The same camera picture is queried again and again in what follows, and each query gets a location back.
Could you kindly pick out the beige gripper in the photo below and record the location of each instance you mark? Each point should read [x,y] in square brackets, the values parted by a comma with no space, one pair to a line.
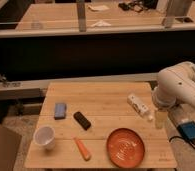
[160,117]

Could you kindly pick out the orange pepper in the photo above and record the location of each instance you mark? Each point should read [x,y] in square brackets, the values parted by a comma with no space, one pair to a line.
[82,149]

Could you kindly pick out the long wooden workbench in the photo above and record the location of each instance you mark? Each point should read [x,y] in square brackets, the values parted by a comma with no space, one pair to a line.
[61,19]

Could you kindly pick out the black cluttered equipment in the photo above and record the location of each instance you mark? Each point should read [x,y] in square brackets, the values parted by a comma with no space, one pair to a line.
[138,5]

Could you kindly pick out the orange ridged plate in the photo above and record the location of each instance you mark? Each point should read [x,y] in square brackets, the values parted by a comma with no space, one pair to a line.
[125,148]

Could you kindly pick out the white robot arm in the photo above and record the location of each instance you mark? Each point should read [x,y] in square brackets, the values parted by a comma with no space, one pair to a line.
[175,85]

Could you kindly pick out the blue sponge block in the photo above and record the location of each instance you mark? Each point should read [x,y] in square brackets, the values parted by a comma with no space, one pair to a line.
[60,111]

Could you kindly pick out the white paper sheet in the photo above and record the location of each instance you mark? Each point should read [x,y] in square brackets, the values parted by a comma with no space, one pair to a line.
[98,8]

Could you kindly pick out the white plastic bottle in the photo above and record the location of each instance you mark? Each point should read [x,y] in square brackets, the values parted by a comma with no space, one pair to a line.
[140,107]

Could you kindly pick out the grey metal post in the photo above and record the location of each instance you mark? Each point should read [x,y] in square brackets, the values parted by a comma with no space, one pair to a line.
[80,4]
[177,10]

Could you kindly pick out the brown cardboard box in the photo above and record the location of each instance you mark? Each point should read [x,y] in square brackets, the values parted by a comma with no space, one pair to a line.
[9,145]

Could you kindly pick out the black rectangular block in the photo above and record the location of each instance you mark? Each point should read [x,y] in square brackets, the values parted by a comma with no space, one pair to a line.
[82,120]

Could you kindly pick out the blue electronic box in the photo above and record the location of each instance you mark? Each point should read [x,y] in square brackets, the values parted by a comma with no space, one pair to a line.
[187,130]

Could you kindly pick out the small wooden table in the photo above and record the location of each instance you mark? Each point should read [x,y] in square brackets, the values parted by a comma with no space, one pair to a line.
[105,105]

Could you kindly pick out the grey metal post right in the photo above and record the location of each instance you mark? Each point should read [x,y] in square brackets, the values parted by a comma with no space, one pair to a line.
[177,10]

